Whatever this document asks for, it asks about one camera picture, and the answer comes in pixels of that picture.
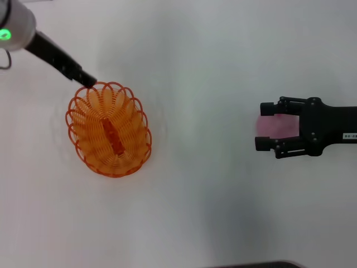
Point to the black rounded robot torso edge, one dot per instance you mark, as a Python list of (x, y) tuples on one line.
[(256, 264)]

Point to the pink peach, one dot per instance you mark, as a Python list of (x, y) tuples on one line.
[(267, 127)]

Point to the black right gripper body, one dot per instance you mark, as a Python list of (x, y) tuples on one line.
[(329, 125)]

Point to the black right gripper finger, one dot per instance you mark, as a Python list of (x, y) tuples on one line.
[(267, 109), (262, 143)]

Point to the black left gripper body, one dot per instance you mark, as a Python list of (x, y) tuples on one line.
[(54, 57)]

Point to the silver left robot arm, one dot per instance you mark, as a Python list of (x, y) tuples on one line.
[(16, 25)]

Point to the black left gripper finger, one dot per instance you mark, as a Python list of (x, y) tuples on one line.
[(86, 81)]

